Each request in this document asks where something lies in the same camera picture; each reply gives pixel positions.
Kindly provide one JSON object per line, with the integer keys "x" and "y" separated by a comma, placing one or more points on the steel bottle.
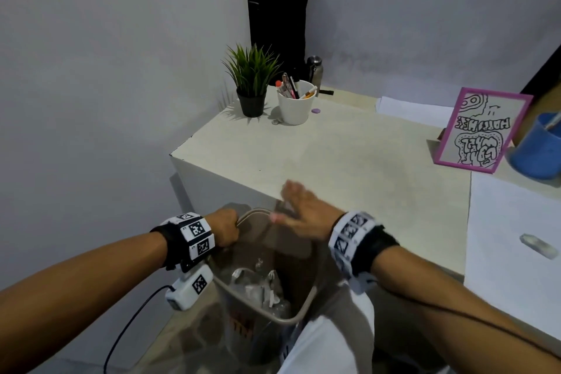
{"x": 314, "y": 70}

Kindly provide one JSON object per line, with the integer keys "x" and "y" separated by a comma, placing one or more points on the white pen cup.
{"x": 296, "y": 110}

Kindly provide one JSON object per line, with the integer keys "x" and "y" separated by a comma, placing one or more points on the dark hanging garment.
{"x": 276, "y": 23}

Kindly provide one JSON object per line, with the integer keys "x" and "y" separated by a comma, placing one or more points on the person's left hand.
{"x": 221, "y": 229}

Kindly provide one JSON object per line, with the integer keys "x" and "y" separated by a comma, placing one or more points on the small white paper sheet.
{"x": 414, "y": 111}

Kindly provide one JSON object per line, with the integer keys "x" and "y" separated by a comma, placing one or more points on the bunch of pens and markers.
{"x": 291, "y": 86}

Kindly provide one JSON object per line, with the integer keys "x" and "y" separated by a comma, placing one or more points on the person's white trousers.
{"x": 328, "y": 343}

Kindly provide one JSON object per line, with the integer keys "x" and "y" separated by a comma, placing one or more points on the grey translucent waste bin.
{"x": 280, "y": 251}

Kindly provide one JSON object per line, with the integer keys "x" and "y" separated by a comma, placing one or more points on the person's right forearm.
{"x": 456, "y": 308}

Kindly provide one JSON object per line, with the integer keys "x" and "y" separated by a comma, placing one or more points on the large white paper sheet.
{"x": 512, "y": 246}

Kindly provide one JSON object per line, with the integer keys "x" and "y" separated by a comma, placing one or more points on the person's left fingers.
{"x": 231, "y": 227}

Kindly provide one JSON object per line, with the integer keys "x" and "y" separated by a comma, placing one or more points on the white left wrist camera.
{"x": 189, "y": 288}

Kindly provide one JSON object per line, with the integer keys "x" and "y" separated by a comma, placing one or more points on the green plant in black pot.
{"x": 253, "y": 78}

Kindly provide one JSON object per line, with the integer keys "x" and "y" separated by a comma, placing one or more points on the brown wooden board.
{"x": 537, "y": 108}

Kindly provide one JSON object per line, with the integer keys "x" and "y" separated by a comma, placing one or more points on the white stick in cup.
{"x": 553, "y": 121}

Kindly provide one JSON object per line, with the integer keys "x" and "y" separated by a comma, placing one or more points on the pink framed drawing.
{"x": 482, "y": 130}

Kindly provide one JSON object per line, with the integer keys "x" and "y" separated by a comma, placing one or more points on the blue cup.
{"x": 535, "y": 150}

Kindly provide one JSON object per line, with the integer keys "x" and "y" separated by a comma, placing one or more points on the black left wristband with markers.
{"x": 193, "y": 238}

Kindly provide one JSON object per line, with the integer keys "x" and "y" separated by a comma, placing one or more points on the person's left forearm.
{"x": 74, "y": 295}

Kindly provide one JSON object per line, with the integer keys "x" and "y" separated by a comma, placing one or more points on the crumpled plastic waste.
{"x": 258, "y": 288}

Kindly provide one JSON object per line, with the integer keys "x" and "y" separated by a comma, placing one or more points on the person's right hand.
{"x": 313, "y": 213}

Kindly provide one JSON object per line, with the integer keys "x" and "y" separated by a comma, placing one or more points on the person's right thumb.
{"x": 285, "y": 217}

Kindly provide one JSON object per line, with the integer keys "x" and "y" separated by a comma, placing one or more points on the black wristband with markers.
{"x": 193, "y": 238}
{"x": 357, "y": 246}

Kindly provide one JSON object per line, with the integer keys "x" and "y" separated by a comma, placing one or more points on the black right wristband with markers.
{"x": 357, "y": 246}

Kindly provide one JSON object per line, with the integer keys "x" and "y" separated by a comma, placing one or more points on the clear plastic piece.
{"x": 539, "y": 245}

